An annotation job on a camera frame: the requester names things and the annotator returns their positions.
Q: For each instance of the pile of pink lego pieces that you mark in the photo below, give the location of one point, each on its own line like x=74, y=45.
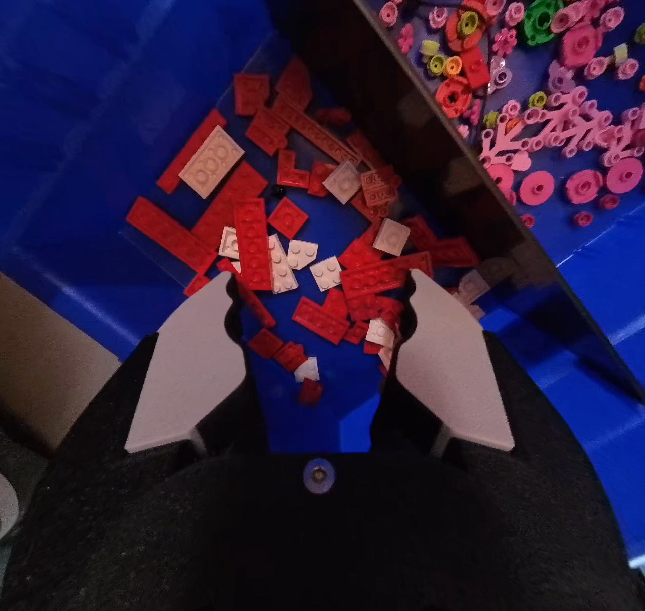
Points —
x=554, y=132

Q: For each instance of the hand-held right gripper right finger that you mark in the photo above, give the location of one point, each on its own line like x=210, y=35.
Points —
x=453, y=369

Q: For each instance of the pile of red white pieces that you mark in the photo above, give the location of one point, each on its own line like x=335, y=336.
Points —
x=252, y=238

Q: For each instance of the blue divided plastic bin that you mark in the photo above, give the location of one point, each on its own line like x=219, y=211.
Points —
x=75, y=66

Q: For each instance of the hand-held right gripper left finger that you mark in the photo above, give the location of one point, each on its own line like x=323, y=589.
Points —
x=191, y=369

